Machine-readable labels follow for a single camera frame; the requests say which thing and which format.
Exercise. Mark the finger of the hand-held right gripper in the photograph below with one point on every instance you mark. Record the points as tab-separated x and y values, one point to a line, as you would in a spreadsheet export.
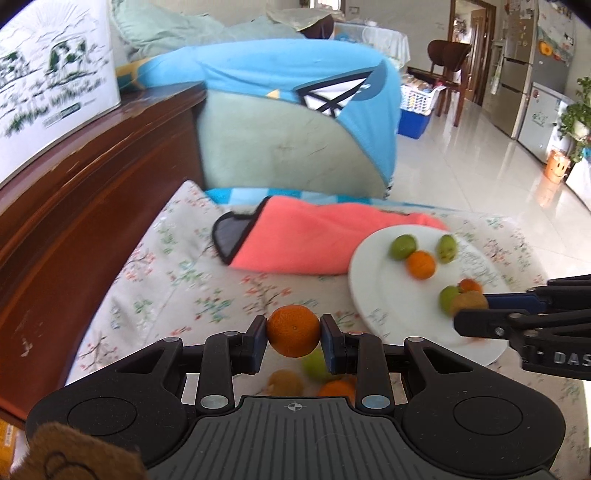
485	323
512	301

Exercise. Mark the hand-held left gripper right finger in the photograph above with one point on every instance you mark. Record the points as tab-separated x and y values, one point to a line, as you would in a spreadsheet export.
328	344

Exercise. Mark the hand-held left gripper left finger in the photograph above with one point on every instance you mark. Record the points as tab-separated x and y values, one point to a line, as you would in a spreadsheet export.
256	346

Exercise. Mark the round green fruit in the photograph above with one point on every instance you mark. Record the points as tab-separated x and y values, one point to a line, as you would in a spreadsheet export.
447	299
315	364
403	246

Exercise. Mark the brown kiwi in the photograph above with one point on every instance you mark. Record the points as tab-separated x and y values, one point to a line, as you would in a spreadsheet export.
285	382
470	302

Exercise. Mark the large orange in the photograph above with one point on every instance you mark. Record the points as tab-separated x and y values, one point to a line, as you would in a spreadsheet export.
294	330

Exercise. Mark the white plate with grey flowers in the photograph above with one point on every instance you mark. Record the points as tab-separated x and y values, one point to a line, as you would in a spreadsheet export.
388	295

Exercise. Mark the pointed green fruit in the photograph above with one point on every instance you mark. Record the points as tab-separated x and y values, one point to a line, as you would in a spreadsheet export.
447	248

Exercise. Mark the floral printed cloth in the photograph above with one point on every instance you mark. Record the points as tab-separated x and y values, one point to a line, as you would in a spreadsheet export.
184	286

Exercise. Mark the pink towel with black edge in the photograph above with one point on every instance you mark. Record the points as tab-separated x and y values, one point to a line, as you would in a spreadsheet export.
300	240

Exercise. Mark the orange smiley bucket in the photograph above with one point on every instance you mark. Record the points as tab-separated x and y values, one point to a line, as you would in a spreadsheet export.
556	167

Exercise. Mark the white chest freezer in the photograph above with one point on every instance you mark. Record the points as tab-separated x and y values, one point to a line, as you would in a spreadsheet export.
540	120

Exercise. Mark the green potted plant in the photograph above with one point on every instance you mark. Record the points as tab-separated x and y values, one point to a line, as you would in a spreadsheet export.
575	120

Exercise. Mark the blue storage bin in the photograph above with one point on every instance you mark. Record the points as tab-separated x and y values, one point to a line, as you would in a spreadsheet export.
413	124

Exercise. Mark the grey-green pillow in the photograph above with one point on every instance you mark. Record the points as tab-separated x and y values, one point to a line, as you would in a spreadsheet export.
277	143

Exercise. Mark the brown plush toy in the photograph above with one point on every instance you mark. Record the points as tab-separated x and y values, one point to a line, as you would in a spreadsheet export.
78	454

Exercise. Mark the dark wooden headboard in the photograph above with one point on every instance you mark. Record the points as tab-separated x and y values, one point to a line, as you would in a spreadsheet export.
69	240

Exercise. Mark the white plastic basket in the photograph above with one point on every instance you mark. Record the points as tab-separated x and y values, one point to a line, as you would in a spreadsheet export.
420	99

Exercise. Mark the silver refrigerator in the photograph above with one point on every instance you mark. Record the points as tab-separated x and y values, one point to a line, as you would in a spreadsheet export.
515	69

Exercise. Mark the dark wooden chair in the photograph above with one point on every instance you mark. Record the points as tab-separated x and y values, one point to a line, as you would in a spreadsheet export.
450	60

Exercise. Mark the wooden door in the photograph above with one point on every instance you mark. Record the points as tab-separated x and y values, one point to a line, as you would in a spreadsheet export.
478	46

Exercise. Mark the yellow box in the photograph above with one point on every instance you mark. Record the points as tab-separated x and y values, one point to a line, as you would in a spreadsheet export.
9	443

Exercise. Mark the blue printed quilt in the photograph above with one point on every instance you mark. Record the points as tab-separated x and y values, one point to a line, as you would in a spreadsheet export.
277	64

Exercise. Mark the white table cover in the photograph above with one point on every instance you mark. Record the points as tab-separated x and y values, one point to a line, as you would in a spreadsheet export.
383	44

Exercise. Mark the pale green blanket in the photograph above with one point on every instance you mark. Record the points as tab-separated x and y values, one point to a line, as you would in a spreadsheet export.
184	27

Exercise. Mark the white printed carton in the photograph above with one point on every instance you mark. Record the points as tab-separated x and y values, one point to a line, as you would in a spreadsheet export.
51	78

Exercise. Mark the wall poster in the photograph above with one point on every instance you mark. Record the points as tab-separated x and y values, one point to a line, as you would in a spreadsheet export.
556	32

